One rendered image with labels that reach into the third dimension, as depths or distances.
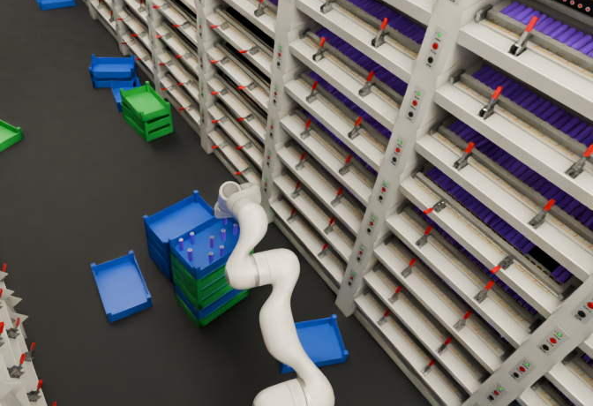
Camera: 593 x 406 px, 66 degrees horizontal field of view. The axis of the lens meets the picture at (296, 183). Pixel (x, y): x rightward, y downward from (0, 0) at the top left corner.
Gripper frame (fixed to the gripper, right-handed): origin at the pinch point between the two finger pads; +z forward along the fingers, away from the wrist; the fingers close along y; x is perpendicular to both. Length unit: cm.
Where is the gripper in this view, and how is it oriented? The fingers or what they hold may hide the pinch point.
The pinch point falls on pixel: (225, 214)
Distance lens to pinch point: 201.9
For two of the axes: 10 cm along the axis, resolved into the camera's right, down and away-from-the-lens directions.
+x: -1.6, -9.3, 3.2
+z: -2.1, 3.5, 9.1
